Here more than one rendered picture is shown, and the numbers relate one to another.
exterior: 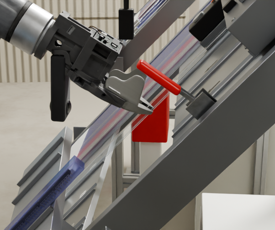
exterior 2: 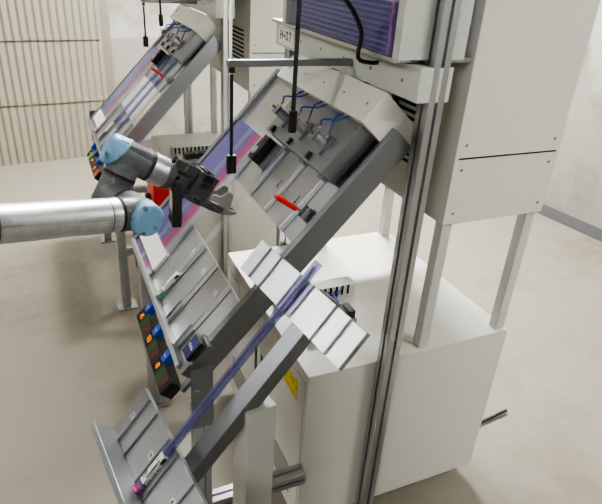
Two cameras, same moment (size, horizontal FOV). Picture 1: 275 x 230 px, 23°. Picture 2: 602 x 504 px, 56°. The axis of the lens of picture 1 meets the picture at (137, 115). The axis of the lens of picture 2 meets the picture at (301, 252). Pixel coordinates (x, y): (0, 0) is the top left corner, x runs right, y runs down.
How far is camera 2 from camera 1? 61 cm
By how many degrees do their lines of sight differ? 29
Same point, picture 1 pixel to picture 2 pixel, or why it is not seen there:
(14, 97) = not seen: outside the picture
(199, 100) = (307, 212)
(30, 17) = (161, 163)
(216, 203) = (241, 258)
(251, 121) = (337, 220)
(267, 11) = (340, 161)
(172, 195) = (298, 264)
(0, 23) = (142, 169)
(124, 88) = (221, 201)
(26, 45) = (159, 182)
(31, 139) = not seen: outside the picture
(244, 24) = (329, 169)
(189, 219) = not seen: hidden behind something
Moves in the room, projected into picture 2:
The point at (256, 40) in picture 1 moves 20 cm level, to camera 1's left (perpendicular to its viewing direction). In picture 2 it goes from (334, 177) to (250, 188)
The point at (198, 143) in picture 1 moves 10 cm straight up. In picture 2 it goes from (312, 235) to (315, 192)
